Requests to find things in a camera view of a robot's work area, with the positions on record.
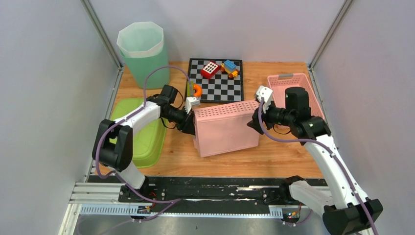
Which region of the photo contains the red window toy brick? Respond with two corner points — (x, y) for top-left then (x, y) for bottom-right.
(200, 61), (221, 79)

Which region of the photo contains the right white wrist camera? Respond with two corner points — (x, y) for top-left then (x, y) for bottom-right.
(254, 86), (273, 113)

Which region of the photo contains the pink perforated plastic basket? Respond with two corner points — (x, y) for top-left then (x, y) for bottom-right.
(194, 100), (259, 157)

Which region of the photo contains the green bin with white liner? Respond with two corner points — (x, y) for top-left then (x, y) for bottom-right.
(116, 22), (170, 89)

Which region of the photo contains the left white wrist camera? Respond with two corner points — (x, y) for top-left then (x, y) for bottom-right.
(184, 96), (200, 114)

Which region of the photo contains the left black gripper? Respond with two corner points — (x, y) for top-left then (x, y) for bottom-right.
(162, 106), (196, 136)

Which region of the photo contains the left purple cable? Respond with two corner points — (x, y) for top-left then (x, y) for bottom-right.
(92, 65), (195, 224)

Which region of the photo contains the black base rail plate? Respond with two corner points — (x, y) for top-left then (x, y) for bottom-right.
(87, 175), (328, 215)

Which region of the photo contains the orange arch toy block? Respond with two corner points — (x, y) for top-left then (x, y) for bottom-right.
(192, 84), (203, 98)

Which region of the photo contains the large green plastic container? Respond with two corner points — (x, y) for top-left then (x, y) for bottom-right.
(99, 98), (166, 168)

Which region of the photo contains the black grey checkerboard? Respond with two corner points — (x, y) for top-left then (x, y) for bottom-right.
(188, 58), (244, 103)

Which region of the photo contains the green flat toy brick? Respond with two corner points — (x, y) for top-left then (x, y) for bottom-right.
(186, 81), (194, 97)

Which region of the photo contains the blue yellow toy car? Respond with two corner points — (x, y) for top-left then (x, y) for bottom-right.
(220, 60), (240, 79)

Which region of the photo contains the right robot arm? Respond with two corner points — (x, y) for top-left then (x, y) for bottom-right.
(248, 86), (383, 235)

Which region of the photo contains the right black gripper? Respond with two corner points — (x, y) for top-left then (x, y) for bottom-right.
(247, 97), (294, 135)

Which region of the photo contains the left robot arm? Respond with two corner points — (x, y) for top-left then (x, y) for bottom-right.
(92, 85), (200, 202)

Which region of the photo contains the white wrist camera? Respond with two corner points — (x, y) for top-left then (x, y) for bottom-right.
(254, 86), (273, 113)
(184, 96), (200, 114)

